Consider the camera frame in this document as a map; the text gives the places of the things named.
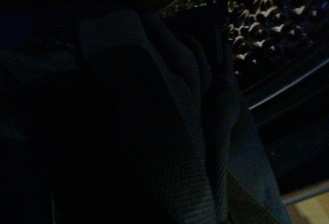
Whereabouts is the navy blue knit garment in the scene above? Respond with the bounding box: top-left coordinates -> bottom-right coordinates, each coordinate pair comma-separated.
1,7 -> 290,223

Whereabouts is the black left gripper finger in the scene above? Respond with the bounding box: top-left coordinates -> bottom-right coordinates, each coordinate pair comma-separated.
227,172 -> 277,224

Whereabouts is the black rubber door gasket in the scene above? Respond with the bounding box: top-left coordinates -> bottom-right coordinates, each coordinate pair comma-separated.
244,59 -> 328,194

